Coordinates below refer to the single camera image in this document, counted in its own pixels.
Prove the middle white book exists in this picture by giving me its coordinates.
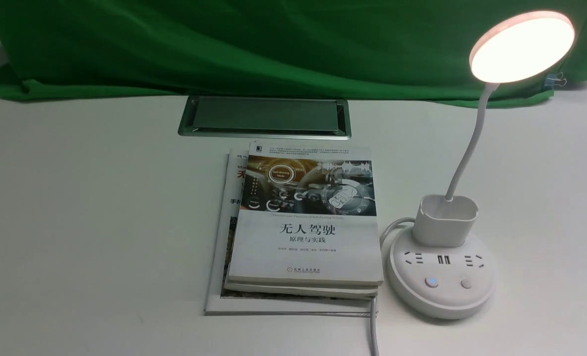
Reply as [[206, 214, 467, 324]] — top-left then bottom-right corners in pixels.
[[224, 158, 379, 300]]

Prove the silver desk cable hatch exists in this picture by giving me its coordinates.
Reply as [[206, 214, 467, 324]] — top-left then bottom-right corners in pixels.
[[177, 95, 352, 140]]

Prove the blue binder clip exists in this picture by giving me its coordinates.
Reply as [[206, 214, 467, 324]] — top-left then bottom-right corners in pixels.
[[544, 72, 568, 90]]

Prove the white desk lamp with sockets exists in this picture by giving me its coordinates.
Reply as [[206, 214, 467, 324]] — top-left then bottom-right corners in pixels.
[[380, 10, 576, 320]]

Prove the white lamp power cable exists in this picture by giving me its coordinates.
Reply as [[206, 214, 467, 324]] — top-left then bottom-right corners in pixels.
[[370, 217, 417, 356]]

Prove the white self-driving car book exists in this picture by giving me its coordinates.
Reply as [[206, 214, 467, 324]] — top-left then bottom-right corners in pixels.
[[228, 143, 384, 287]]

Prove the green backdrop cloth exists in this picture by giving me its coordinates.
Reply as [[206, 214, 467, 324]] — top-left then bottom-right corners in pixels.
[[0, 0, 587, 107]]

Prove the bottom thin white magazine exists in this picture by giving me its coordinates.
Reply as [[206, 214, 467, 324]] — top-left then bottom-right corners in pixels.
[[205, 149, 371, 318]]

